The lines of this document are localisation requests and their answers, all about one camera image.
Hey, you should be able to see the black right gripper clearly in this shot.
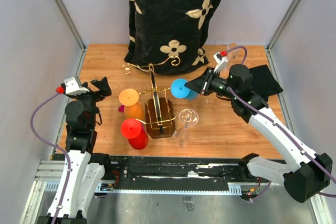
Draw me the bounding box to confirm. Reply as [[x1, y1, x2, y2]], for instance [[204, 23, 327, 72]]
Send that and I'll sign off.
[[185, 67, 238, 100]]

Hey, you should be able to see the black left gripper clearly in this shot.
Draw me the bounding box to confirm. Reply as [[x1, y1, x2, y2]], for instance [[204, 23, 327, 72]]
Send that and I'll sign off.
[[64, 77, 111, 128]]

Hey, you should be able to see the blue wine glass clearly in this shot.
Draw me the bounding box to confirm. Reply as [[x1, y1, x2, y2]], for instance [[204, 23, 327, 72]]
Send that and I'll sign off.
[[170, 79, 198, 100]]

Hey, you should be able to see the magenta wine glass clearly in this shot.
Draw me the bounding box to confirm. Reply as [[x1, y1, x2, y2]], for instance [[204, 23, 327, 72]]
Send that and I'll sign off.
[[118, 105, 125, 113]]

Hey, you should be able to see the clear wine glass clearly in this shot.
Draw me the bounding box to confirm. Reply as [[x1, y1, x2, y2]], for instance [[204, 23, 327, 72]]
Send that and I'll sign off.
[[176, 109, 199, 146], [226, 42, 239, 62]]

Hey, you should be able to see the clear wine glass front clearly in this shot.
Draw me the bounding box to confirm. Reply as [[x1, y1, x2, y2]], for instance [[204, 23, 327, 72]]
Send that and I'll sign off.
[[176, 109, 199, 146]]

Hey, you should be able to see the gold wire wine glass rack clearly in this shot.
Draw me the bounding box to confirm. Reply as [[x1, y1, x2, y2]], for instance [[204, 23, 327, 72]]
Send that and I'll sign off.
[[121, 56, 181, 139]]

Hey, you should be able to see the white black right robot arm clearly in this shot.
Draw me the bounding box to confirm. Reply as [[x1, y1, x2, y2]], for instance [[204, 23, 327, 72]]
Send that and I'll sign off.
[[185, 64, 335, 203]]

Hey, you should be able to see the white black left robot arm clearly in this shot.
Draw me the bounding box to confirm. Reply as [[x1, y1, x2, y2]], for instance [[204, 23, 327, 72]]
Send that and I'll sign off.
[[30, 76, 112, 223]]

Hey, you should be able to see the orange wine glass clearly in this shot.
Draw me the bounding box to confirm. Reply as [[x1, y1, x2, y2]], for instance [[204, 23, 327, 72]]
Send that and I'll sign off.
[[119, 88, 144, 120]]

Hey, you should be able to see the red wine glass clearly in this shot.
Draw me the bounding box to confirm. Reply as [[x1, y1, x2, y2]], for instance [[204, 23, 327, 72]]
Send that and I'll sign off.
[[120, 118, 149, 150]]

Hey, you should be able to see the black folded cloth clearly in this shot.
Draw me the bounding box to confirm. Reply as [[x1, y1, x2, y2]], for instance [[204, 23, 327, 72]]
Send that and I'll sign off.
[[249, 65, 283, 102]]

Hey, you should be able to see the black floral patterned pillow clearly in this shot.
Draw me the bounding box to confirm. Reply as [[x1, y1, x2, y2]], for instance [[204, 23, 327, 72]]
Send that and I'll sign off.
[[124, 0, 221, 76]]

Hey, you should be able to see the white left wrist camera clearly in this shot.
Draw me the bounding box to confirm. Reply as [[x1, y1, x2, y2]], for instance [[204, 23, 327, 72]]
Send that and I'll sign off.
[[56, 76, 90, 96]]

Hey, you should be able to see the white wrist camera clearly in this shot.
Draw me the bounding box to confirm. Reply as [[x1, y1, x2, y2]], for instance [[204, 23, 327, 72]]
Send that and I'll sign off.
[[56, 76, 90, 96], [213, 50, 228, 73]]

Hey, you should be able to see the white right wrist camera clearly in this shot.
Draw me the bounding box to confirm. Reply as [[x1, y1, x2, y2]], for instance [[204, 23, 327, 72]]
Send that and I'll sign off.
[[213, 50, 228, 73]]

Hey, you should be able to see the left aluminium frame post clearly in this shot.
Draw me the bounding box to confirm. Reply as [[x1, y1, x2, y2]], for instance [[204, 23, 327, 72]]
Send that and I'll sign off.
[[38, 0, 87, 50]]

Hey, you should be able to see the aluminium frame post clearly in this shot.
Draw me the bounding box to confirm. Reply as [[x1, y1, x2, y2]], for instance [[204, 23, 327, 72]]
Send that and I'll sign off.
[[38, 0, 87, 50], [266, 0, 318, 49]]

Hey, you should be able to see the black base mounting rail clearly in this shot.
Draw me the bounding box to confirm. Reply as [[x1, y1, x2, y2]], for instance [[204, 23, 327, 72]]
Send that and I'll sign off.
[[89, 153, 266, 194]]

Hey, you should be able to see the right aluminium frame post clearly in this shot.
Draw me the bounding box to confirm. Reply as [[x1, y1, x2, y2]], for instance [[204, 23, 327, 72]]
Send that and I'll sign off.
[[266, 0, 318, 49]]

